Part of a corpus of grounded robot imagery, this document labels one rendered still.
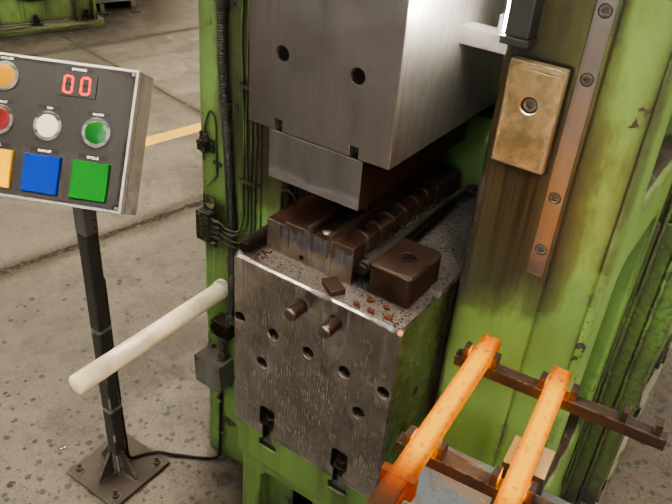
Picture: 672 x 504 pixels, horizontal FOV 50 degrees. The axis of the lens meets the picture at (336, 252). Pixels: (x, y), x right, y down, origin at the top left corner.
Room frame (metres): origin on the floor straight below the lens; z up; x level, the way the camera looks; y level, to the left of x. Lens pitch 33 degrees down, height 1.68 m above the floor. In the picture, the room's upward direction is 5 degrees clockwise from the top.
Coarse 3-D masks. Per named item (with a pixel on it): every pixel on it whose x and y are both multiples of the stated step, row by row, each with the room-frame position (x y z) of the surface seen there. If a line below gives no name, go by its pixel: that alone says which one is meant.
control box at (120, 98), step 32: (0, 64) 1.34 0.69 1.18; (32, 64) 1.34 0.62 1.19; (64, 64) 1.34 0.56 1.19; (0, 96) 1.31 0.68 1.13; (32, 96) 1.31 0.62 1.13; (64, 96) 1.31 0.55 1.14; (96, 96) 1.30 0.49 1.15; (128, 96) 1.30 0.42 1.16; (32, 128) 1.28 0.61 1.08; (64, 128) 1.27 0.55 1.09; (128, 128) 1.27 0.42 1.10; (64, 160) 1.24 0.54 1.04; (96, 160) 1.24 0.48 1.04; (128, 160) 1.24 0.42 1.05; (0, 192) 1.22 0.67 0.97; (32, 192) 1.22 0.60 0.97; (64, 192) 1.21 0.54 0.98; (128, 192) 1.23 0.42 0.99
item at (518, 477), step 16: (560, 368) 0.82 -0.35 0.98; (560, 384) 0.78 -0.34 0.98; (544, 400) 0.75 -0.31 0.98; (560, 400) 0.75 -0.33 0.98; (544, 416) 0.72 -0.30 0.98; (528, 432) 0.68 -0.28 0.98; (544, 432) 0.69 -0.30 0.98; (528, 448) 0.65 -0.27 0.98; (512, 464) 0.63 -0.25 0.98; (528, 464) 0.63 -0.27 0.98; (512, 480) 0.60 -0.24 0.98; (528, 480) 0.60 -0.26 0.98; (496, 496) 0.57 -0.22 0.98; (512, 496) 0.58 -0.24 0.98
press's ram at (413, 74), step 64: (256, 0) 1.20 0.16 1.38; (320, 0) 1.13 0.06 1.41; (384, 0) 1.07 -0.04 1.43; (448, 0) 1.16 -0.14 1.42; (256, 64) 1.20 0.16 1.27; (320, 64) 1.13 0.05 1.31; (384, 64) 1.07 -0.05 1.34; (448, 64) 1.19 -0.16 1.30; (320, 128) 1.12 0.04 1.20; (384, 128) 1.06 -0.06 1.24; (448, 128) 1.23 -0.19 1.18
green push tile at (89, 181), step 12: (72, 168) 1.23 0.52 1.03; (84, 168) 1.23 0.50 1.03; (96, 168) 1.22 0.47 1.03; (108, 168) 1.22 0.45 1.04; (72, 180) 1.22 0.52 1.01; (84, 180) 1.21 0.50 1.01; (96, 180) 1.21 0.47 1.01; (108, 180) 1.22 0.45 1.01; (72, 192) 1.20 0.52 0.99; (84, 192) 1.20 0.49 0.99; (96, 192) 1.20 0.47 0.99
